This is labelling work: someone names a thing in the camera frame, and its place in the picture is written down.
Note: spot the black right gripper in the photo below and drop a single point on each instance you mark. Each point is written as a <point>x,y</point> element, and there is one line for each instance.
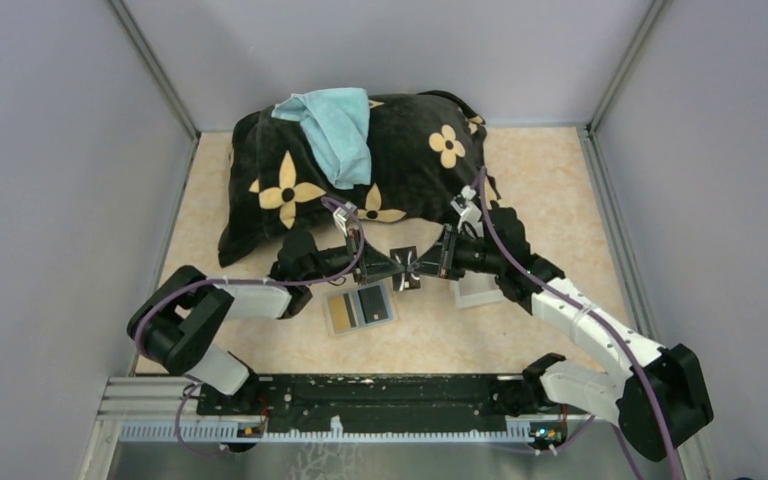
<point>435,260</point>

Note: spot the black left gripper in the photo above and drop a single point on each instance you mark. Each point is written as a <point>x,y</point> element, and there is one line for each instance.
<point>377,265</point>

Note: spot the white plastic tray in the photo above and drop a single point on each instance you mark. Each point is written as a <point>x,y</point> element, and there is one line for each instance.
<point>474,290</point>

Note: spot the beige card holder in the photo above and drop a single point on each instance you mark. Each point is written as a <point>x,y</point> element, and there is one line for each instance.
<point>353,291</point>

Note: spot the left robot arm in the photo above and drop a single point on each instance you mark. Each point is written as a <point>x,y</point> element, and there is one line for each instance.
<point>177,325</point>

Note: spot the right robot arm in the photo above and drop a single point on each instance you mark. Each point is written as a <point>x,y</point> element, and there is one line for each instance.
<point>656,396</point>

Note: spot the black pillow with yellow flowers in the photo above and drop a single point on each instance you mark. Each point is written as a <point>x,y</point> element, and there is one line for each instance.
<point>393,156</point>

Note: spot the light blue towel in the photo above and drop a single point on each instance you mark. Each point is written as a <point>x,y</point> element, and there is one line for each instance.
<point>336,124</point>

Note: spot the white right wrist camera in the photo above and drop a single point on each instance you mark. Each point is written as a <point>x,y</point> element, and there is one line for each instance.
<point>468,210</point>

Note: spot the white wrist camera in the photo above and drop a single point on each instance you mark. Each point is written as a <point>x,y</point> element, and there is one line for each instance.
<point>468,210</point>
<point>344,217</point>

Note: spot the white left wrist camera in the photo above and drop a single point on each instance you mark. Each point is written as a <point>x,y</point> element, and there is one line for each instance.
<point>344,217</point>

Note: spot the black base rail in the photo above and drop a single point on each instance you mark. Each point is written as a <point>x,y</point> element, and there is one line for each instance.
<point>498,405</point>

